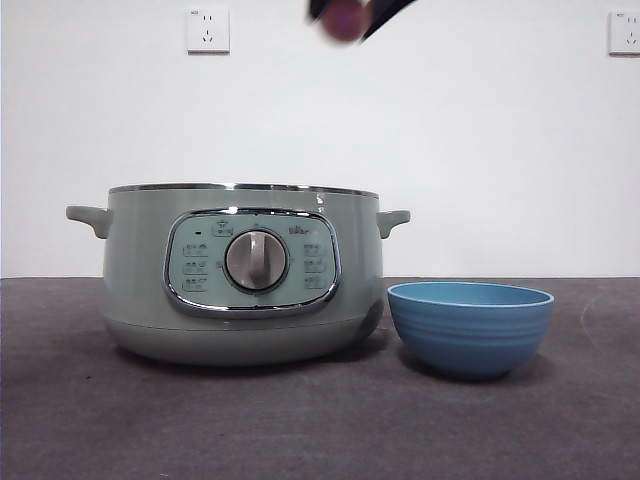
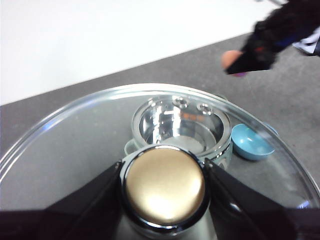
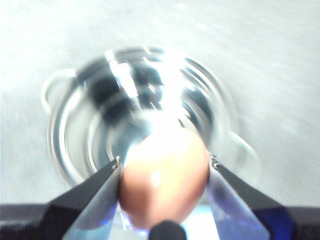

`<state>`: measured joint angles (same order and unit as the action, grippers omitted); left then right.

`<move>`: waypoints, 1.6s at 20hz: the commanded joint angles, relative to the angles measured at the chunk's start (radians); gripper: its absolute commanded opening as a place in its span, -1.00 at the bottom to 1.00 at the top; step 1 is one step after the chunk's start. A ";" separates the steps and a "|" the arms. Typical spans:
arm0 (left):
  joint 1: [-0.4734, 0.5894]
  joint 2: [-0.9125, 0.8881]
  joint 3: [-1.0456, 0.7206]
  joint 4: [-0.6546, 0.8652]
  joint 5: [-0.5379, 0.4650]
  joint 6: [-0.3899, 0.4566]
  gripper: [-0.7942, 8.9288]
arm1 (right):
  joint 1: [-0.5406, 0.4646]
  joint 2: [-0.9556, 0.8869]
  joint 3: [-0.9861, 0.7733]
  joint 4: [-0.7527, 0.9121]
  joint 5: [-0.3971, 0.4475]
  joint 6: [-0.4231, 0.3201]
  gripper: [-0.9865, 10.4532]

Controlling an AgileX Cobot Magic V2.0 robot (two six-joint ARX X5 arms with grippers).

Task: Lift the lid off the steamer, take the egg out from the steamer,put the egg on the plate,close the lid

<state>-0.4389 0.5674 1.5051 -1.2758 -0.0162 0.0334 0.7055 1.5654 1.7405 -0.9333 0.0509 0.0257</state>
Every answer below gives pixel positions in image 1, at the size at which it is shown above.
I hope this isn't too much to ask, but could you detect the brown egg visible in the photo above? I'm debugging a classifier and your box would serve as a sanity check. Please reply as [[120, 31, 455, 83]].
[[319, 2, 372, 45]]

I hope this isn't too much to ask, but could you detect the pale green electric steamer pot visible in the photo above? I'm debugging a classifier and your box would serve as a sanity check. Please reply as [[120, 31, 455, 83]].
[[65, 183, 412, 369]]

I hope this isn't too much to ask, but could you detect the blue ribbed bowl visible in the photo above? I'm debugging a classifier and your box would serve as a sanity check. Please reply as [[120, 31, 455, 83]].
[[387, 280, 556, 384]]

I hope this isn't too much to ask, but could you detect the white wall socket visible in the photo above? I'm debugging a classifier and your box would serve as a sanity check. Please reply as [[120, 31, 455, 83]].
[[607, 10, 640, 57], [186, 8, 232, 55]]

